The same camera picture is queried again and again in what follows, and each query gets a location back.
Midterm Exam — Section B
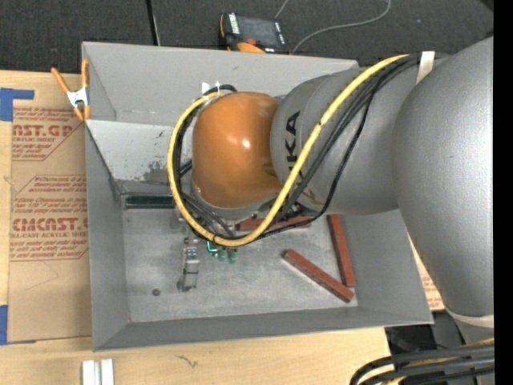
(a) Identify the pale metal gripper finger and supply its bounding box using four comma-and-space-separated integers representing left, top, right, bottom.
188, 248, 200, 291
176, 249, 190, 293

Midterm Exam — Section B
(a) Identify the grey metal bin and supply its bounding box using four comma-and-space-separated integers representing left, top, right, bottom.
81, 41, 436, 352

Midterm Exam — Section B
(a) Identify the dark green flat block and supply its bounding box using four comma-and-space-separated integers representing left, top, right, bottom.
124, 194, 176, 209

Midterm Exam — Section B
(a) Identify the red-brown flat block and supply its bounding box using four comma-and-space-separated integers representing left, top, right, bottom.
325, 214, 357, 289
235, 216, 313, 233
281, 249, 356, 304

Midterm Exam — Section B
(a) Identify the brown cardboard board, red print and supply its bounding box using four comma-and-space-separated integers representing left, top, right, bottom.
0, 69, 446, 345

